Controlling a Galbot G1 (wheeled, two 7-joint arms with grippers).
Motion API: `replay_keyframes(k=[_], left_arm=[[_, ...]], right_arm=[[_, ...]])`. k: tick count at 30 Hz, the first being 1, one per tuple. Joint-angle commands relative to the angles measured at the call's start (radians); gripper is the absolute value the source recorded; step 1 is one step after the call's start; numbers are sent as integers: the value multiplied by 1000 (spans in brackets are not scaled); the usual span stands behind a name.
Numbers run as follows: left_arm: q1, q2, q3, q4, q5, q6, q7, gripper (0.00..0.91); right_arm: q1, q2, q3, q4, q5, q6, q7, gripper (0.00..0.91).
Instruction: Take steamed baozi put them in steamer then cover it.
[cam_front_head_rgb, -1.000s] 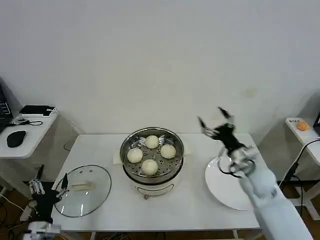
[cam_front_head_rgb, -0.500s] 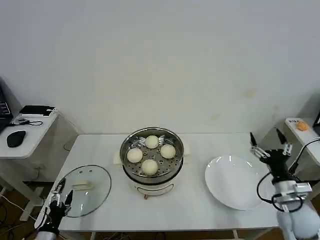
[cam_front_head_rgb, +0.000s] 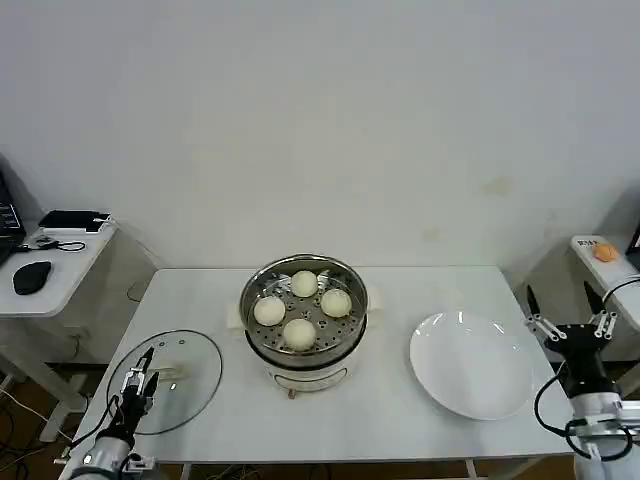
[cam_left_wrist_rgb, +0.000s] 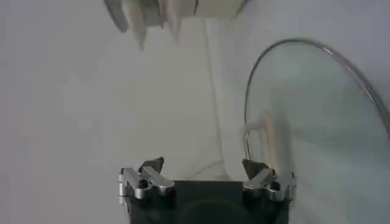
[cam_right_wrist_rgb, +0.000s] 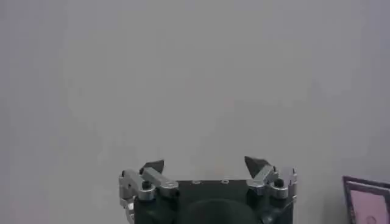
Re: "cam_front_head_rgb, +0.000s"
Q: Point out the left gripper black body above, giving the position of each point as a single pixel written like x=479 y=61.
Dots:
x=132 y=415

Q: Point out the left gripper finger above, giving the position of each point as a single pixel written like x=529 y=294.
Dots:
x=151 y=392
x=137 y=382

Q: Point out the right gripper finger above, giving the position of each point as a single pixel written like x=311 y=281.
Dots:
x=604 y=325
x=546 y=330

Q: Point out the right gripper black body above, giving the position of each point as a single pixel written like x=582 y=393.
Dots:
x=585 y=360

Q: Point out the glass lid with steel rim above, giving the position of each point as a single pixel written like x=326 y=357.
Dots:
x=195 y=365

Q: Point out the white box device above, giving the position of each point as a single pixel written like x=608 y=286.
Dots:
x=600 y=272

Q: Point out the small orange object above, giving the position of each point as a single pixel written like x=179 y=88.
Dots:
x=606 y=251

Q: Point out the white round plate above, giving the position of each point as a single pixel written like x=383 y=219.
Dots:
x=470 y=365

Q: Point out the white side desk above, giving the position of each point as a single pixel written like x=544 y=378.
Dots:
x=60 y=280

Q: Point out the steel steamer pot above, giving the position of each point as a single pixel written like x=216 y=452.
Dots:
x=250 y=305

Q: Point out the white steamed bun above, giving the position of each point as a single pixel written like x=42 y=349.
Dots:
x=304 y=283
x=299 y=334
x=335 y=303
x=270 y=310

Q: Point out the black computer mouse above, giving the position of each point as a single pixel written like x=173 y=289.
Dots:
x=31 y=277

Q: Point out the white electric cooker base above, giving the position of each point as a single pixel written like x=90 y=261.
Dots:
x=310 y=382

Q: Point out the black flat box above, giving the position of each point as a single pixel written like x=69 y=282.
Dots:
x=67 y=220

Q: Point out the black laptop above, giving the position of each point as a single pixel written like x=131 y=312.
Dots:
x=9 y=220

